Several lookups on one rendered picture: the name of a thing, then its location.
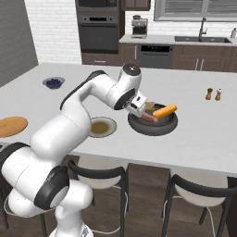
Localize white plate with tan centre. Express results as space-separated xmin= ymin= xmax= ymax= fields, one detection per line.
xmin=88 ymin=116 xmax=119 ymax=139

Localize brown white-topped salt shaker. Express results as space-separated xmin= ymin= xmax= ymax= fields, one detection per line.
xmin=214 ymin=87 xmax=223 ymax=102

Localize black microwave oven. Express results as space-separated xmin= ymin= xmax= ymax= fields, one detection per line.
xmin=75 ymin=0 xmax=120 ymax=13

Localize brown pepper shaker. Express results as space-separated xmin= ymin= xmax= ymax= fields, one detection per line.
xmin=205 ymin=87 xmax=214 ymax=101

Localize dark grey bowl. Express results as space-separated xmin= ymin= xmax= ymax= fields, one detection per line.
xmin=127 ymin=103 xmax=180 ymax=137

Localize dark sink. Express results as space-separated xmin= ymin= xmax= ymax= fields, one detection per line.
xmin=173 ymin=35 xmax=233 ymax=44

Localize bowl of blueberries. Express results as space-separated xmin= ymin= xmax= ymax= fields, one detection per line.
xmin=42 ymin=76 xmax=67 ymax=91

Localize dark tap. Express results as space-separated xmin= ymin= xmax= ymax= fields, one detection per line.
xmin=197 ymin=17 xmax=208 ymax=43

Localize brown base cupboards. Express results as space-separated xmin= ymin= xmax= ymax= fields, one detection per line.
xmin=81 ymin=42 xmax=237 ymax=74

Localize black and white stool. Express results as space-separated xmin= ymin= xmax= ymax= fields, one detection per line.
xmin=0 ymin=177 xmax=50 ymax=237
xmin=67 ymin=155 xmax=131 ymax=237
xmin=161 ymin=173 xmax=237 ymax=237

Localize round wooden board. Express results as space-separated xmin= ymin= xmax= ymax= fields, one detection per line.
xmin=0 ymin=116 xmax=29 ymax=139

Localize black dishwasher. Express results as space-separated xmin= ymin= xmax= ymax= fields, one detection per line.
xmin=135 ymin=44 xmax=174 ymax=69

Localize orange hot dog bun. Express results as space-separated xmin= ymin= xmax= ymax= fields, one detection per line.
xmin=152 ymin=103 xmax=179 ymax=120

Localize reddish brown sausage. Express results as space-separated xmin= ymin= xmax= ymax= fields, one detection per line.
xmin=140 ymin=112 xmax=159 ymax=124

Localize silver coffee machine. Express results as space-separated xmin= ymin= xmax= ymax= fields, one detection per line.
xmin=131 ymin=14 xmax=149 ymax=40

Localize black wall oven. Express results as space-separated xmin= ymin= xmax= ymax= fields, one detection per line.
xmin=75 ymin=11 xmax=121 ymax=56

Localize brown wall cupboard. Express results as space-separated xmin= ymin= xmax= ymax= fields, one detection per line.
xmin=120 ymin=0 xmax=152 ymax=12

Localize window with grey blinds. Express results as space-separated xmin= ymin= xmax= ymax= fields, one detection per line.
xmin=154 ymin=0 xmax=237 ymax=23

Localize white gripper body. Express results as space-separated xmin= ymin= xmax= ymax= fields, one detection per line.
xmin=128 ymin=103 xmax=145 ymax=119

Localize pale round bun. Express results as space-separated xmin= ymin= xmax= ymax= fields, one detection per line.
xmin=143 ymin=101 xmax=156 ymax=112

